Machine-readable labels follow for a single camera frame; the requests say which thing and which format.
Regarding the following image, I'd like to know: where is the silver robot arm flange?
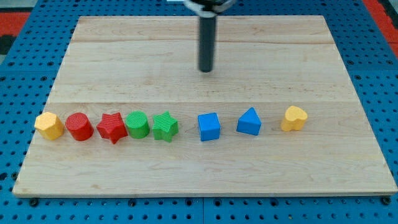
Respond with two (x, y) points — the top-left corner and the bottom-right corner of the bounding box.
(183, 0), (236, 18)

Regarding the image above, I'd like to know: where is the yellow hexagon block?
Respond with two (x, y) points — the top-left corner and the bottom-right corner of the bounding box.
(34, 112), (65, 141)

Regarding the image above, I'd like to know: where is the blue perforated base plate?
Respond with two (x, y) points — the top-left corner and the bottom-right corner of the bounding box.
(1, 1), (397, 223)

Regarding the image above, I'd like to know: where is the yellow heart block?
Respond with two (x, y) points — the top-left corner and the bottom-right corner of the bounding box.
(280, 106), (308, 132)

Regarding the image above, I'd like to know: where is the green star block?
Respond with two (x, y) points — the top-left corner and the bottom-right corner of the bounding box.
(152, 111), (179, 142)

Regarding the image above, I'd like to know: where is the blue cube block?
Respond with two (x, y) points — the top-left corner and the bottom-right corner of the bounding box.
(198, 113), (221, 141)

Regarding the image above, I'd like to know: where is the green cylinder block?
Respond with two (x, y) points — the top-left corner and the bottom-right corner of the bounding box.
(126, 111), (150, 139)

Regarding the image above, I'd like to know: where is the red star block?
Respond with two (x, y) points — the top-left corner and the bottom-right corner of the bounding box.
(96, 112), (128, 144)

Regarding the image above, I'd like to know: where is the red cylinder block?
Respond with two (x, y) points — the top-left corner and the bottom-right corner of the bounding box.
(65, 113), (94, 141)

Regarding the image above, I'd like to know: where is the blue triangle block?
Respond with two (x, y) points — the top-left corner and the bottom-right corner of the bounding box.
(236, 107), (262, 136)

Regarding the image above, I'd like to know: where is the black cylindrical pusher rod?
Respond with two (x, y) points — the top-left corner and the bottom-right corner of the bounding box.
(198, 17), (216, 73)

